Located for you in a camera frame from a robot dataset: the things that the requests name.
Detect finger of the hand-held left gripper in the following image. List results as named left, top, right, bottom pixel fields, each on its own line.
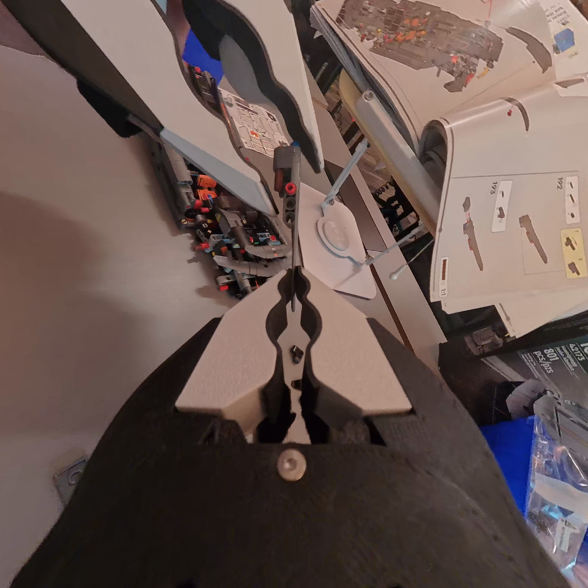
left=60, top=0, right=280, bottom=216
left=220, top=0, right=325, bottom=174

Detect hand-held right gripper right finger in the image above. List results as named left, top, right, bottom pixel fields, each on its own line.
left=298, top=267, right=412, bottom=430

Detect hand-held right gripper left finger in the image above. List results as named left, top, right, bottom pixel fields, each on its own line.
left=175, top=269, right=294, bottom=432

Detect grey lego cross-hole connector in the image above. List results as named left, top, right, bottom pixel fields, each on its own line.
left=274, top=145, right=303, bottom=174

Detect grey lego car model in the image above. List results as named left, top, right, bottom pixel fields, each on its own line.
left=153, top=65, right=296, bottom=301

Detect grey lego wing panel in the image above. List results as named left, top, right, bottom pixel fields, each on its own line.
left=274, top=141, right=305, bottom=315

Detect lego sticker sheet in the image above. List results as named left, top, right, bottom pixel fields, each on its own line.
left=220, top=89, right=290, bottom=158

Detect black toy set box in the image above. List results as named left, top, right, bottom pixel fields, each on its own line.
left=438, top=311, right=588, bottom=426

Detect black lego plate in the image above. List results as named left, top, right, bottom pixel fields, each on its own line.
left=52, top=451, right=90, bottom=505

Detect lego instruction booklet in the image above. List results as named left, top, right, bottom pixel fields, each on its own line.
left=311, top=0, right=588, bottom=339

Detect white book stand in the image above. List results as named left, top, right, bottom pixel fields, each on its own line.
left=298, top=89, right=438, bottom=301

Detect blue plastic bin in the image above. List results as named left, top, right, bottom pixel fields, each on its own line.
left=478, top=414, right=539, bottom=517

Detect clear plastic parts bags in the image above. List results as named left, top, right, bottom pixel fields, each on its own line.
left=525, top=390, right=588, bottom=570

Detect white cable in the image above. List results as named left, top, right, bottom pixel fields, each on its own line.
left=389, top=238, right=436, bottom=281

